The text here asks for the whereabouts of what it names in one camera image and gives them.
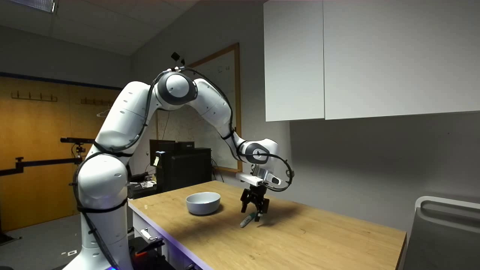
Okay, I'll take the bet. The wide white cabinet door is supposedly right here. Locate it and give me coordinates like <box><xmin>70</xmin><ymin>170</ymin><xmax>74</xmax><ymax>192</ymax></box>
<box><xmin>323</xmin><ymin>0</ymin><xmax>480</xmax><ymax>121</ymax></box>

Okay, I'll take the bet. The camera on mount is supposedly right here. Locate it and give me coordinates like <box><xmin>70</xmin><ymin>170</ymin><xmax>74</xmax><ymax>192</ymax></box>
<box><xmin>0</xmin><ymin>137</ymin><xmax>96</xmax><ymax>177</ymax></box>

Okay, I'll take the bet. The white wall cabinet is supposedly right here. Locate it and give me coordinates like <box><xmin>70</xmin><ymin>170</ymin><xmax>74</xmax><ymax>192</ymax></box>
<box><xmin>263</xmin><ymin>0</ymin><xmax>480</xmax><ymax>123</ymax></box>

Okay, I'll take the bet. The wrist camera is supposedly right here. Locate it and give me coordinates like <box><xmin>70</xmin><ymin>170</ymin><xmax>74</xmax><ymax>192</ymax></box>
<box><xmin>235</xmin><ymin>172</ymin><xmax>264</xmax><ymax>186</ymax></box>

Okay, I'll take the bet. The grey bowl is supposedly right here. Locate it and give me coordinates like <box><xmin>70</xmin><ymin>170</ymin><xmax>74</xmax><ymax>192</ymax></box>
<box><xmin>186</xmin><ymin>192</ymin><xmax>222</xmax><ymax>216</ymax></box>

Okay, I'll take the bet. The green capped marker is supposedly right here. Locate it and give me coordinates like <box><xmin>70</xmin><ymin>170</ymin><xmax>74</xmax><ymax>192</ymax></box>
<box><xmin>240</xmin><ymin>212</ymin><xmax>260</xmax><ymax>228</ymax></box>

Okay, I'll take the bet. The wood framed whiteboard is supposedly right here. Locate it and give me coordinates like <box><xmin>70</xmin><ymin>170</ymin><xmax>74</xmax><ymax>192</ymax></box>
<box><xmin>155</xmin><ymin>42</ymin><xmax>243</xmax><ymax>173</ymax></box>

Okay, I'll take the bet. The black computer tower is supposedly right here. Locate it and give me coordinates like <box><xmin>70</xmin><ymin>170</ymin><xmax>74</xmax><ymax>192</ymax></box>
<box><xmin>155</xmin><ymin>147</ymin><xmax>213</xmax><ymax>194</ymax></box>

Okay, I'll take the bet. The grey plastic container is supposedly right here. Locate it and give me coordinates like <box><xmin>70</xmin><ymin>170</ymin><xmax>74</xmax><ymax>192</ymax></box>
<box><xmin>402</xmin><ymin>195</ymin><xmax>480</xmax><ymax>270</ymax></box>

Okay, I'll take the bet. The short wall coat hook rack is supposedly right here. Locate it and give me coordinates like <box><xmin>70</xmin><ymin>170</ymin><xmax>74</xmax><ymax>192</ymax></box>
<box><xmin>80</xmin><ymin>97</ymin><xmax>110</xmax><ymax>107</ymax></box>

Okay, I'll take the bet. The drawer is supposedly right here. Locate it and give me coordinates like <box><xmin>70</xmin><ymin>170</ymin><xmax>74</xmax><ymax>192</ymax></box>
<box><xmin>132</xmin><ymin>212</ymin><xmax>166</xmax><ymax>249</ymax></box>

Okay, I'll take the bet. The long wall coat hook rack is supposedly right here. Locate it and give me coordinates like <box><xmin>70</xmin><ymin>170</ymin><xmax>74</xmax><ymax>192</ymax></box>
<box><xmin>11</xmin><ymin>91</ymin><xmax>59</xmax><ymax>103</ymax></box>

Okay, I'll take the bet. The narrow white cabinet door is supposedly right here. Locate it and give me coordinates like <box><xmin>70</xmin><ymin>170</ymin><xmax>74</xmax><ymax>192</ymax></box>
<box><xmin>263</xmin><ymin>0</ymin><xmax>325</xmax><ymax>123</ymax></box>

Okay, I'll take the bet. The black and orange clamp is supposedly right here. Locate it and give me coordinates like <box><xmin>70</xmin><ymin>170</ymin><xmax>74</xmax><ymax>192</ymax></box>
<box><xmin>129</xmin><ymin>237</ymin><xmax>166</xmax><ymax>264</ymax></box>

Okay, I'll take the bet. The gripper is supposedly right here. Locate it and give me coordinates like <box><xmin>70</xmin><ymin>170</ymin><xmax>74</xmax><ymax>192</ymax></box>
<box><xmin>240</xmin><ymin>184</ymin><xmax>270</xmax><ymax>222</ymax></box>

